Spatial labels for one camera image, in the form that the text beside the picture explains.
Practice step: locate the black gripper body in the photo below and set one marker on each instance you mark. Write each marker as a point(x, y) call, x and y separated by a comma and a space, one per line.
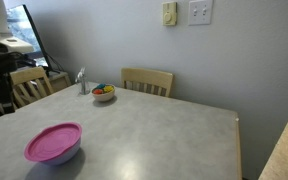
point(3, 88)

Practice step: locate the pink plastic bowl lid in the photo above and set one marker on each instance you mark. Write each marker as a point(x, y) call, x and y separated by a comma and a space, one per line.
point(52, 141)

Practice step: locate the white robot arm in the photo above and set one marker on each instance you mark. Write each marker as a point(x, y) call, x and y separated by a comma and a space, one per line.
point(4, 41)

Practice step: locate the small cream bowl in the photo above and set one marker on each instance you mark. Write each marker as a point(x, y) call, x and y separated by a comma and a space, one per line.
point(103, 96)

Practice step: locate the light wooden slatted chair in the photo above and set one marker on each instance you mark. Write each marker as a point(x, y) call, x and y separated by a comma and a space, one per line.
point(29, 83)
point(147, 80)

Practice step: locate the wooden side cabinet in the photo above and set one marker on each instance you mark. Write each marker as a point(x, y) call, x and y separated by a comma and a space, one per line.
point(59, 81)

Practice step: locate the black computer monitor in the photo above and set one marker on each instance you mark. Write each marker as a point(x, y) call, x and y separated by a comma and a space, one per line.
point(24, 30)

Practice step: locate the red toy ball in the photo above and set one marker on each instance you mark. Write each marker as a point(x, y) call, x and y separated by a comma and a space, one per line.
point(98, 91)

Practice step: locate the teal toy ball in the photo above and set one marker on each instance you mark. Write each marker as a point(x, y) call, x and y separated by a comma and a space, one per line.
point(100, 86)

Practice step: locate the yellow toy ball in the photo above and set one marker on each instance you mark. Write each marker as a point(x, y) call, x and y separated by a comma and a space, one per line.
point(108, 88)

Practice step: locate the speckled beige countertop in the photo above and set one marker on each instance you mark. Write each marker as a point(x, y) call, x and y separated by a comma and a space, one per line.
point(285, 150)

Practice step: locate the beige wall thermostat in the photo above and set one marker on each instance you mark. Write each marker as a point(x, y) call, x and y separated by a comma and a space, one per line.
point(169, 13)

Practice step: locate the white double light switch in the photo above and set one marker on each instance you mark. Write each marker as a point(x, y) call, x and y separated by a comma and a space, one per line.
point(200, 12)

